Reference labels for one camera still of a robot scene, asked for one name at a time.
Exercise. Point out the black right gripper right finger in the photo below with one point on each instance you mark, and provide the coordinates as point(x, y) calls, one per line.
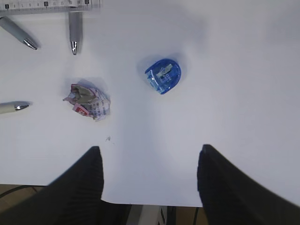
point(230, 197)

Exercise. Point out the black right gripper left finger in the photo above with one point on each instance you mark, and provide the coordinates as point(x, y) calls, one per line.
point(72, 199)

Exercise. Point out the large paper ball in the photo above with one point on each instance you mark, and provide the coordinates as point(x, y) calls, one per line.
point(88, 100)

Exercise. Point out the cream white pen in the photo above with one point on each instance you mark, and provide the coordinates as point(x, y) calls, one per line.
point(11, 107)

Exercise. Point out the blue pencil sharpener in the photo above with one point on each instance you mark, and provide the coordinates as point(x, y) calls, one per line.
point(163, 75)

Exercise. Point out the grey white pen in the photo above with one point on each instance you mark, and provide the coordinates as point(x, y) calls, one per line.
point(75, 21)

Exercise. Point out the teal white pen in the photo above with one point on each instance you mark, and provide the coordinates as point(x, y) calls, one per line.
point(17, 32)

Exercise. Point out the clear plastic ruler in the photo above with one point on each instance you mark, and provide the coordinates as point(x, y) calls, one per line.
point(28, 7)

